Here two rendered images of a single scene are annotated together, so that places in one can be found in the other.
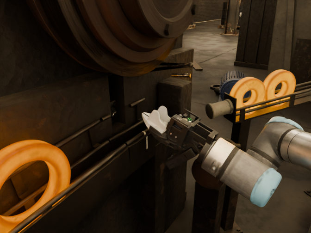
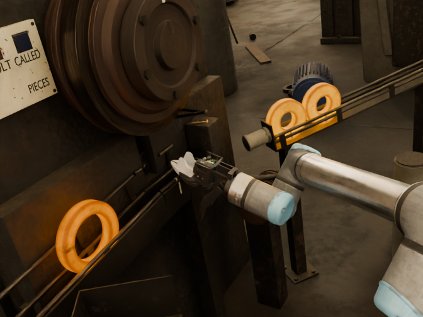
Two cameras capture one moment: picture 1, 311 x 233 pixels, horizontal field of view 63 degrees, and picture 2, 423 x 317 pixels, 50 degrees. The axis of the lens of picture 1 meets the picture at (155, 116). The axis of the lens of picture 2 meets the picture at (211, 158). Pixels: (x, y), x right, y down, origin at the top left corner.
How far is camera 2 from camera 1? 0.66 m
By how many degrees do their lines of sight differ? 3
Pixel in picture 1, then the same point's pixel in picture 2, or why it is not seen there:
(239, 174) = (255, 200)
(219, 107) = (255, 137)
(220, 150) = (239, 183)
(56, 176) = (108, 226)
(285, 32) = not seen: outside the picture
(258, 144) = (281, 172)
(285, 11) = not seen: outside the picture
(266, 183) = (277, 204)
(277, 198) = (365, 229)
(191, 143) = (216, 182)
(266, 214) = (349, 250)
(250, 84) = (284, 107)
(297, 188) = not seen: hidden behind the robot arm
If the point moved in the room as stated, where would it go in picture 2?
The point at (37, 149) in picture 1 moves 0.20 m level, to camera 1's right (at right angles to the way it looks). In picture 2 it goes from (93, 205) to (173, 192)
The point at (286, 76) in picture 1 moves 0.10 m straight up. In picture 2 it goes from (326, 90) to (325, 63)
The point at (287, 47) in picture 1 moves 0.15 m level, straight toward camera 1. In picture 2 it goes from (382, 15) to (379, 19)
